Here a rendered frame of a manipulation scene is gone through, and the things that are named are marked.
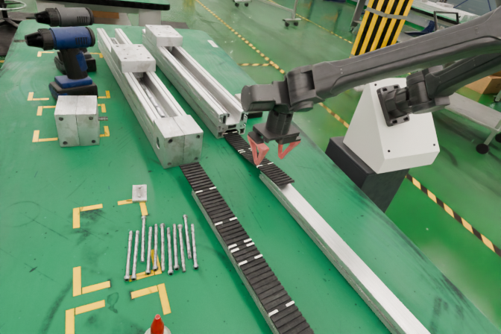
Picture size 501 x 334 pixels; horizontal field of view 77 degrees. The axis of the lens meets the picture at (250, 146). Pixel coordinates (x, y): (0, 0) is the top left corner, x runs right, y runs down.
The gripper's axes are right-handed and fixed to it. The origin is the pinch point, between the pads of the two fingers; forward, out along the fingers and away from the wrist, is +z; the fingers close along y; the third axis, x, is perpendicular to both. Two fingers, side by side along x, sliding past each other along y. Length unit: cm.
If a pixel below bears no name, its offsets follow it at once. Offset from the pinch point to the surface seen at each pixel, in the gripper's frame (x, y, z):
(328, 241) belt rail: 25.4, 2.3, 3.0
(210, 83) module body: -41.5, -4.5, -1.9
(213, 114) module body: -24.3, 3.3, -0.1
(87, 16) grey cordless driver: -76, 26, -14
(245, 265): 22.5, 21.2, 2.9
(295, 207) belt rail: 14.7, 2.3, 3.0
